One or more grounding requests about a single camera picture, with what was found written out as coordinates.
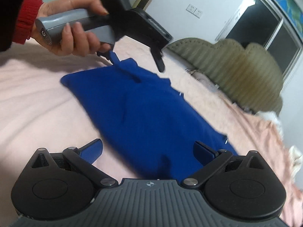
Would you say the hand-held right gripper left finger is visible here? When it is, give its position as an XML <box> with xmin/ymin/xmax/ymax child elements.
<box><xmin>30</xmin><ymin>138</ymin><xmax>119</xmax><ymax>188</ymax></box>

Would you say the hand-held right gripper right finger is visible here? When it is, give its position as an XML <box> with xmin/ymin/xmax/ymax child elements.
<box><xmin>181</xmin><ymin>141</ymin><xmax>267</xmax><ymax>188</ymax></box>

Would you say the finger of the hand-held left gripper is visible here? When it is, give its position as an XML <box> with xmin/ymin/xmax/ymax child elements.
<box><xmin>96</xmin><ymin>50</ymin><xmax>123</xmax><ymax>68</ymax></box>
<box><xmin>150</xmin><ymin>47</ymin><xmax>165</xmax><ymax>73</ymax></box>

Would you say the blue knit sweater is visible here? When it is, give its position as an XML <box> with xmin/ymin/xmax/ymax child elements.
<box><xmin>60</xmin><ymin>57</ymin><xmax>238</xmax><ymax>180</ymax></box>

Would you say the person's left forearm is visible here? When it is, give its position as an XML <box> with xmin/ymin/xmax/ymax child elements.
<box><xmin>0</xmin><ymin>0</ymin><xmax>45</xmax><ymax>53</ymax></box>

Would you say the person's left hand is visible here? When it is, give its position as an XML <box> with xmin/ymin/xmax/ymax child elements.
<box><xmin>37</xmin><ymin>0</ymin><xmax>112</xmax><ymax>58</ymax></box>

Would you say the white pillow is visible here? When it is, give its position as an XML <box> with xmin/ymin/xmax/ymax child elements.
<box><xmin>257</xmin><ymin>110</ymin><xmax>286</xmax><ymax>135</ymax></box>

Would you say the pink blanket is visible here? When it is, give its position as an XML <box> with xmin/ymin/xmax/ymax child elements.
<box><xmin>0</xmin><ymin>37</ymin><xmax>303</xmax><ymax>227</ymax></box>

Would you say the olive green padded headboard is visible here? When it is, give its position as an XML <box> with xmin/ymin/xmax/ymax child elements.
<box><xmin>167</xmin><ymin>38</ymin><xmax>284</xmax><ymax>115</ymax></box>

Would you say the dark window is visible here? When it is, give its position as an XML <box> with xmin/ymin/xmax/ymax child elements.
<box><xmin>215</xmin><ymin>0</ymin><xmax>301</xmax><ymax>82</ymax></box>

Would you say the white wall socket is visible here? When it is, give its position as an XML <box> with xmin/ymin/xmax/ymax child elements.
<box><xmin>186</xmin><ymin>4</ymin><xmax>203</xmax><ymax>18</ymax></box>

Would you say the floral wall poster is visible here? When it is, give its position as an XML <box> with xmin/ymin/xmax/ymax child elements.
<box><xmin>255</xmin><ymin>0</ymin><xmax>303</xmax><ymax>39</ymax></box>

